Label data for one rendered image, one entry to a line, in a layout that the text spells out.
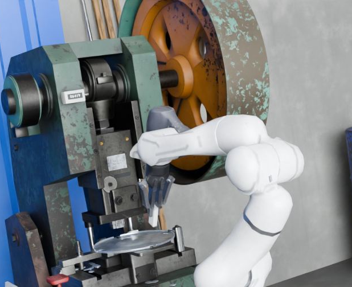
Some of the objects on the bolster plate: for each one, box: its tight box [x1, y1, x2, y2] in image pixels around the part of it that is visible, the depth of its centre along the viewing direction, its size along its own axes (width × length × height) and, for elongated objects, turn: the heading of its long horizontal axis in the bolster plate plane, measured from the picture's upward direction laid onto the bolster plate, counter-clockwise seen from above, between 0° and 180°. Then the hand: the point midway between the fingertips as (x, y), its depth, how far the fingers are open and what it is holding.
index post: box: [172, 225, 185, 252], centre depth 257 cm, size 3×3×10 cm
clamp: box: [54, 240, 102, 276], centre depth 251 cm, size 6×17×10 cm
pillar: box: [87, 227, 95, 251], centre depth 261 cm, size 2×2×14 cm
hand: (153, 215), depth 232 cm, fingers closed
